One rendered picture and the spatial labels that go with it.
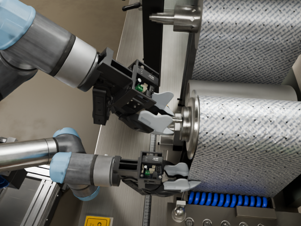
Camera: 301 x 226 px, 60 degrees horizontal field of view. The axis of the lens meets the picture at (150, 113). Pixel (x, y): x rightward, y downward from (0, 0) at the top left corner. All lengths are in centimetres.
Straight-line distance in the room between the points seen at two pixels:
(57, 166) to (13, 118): 172
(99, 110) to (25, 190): 130
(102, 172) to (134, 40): 82
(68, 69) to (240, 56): 41
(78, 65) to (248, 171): 42
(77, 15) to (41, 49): 279
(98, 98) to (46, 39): 14
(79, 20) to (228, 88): 259
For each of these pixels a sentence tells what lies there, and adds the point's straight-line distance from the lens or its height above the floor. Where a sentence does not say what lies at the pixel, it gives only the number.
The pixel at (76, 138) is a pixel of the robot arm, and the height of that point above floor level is 104.
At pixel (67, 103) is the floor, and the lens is 229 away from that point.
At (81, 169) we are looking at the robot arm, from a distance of 64.
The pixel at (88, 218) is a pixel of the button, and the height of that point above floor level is 92.
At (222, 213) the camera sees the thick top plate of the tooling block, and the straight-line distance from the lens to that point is 73.
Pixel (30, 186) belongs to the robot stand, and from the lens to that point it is 176.
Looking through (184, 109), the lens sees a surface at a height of 129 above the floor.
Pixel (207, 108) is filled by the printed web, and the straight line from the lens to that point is 51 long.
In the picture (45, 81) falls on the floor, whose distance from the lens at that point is 251.
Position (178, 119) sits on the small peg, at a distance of 54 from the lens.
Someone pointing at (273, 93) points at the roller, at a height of 123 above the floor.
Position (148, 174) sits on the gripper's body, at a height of 115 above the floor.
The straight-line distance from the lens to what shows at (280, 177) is 67.
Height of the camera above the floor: 172
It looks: 54 degrees down
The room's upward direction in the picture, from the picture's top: straight up
